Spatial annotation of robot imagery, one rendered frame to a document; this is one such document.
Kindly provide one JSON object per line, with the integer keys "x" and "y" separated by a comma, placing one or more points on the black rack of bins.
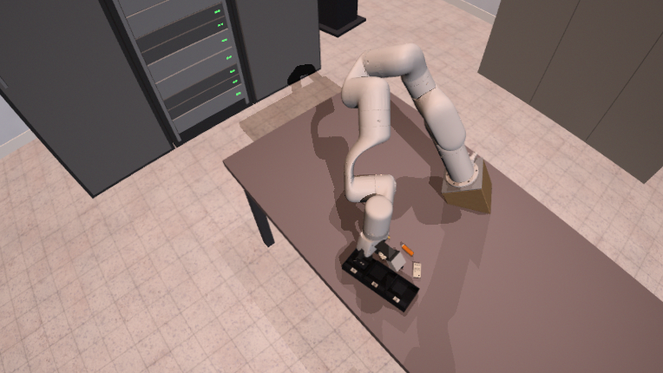
{"x": 378, "y": 275}

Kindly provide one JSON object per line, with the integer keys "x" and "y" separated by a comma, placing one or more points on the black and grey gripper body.
{"x": 368, "y": 245}

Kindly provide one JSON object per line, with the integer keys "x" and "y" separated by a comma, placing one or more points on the black 9v battery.
{"x": 360, "y": 264}

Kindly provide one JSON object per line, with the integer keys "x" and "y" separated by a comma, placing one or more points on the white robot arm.
{"x": 372, "y": 96}

